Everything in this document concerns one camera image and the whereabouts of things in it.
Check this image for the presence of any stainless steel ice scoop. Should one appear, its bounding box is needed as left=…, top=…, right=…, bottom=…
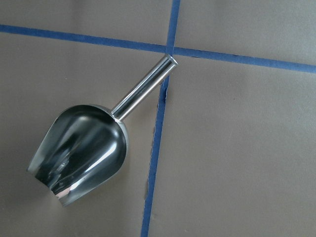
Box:
left=27, top=54, right=178, bottom=206

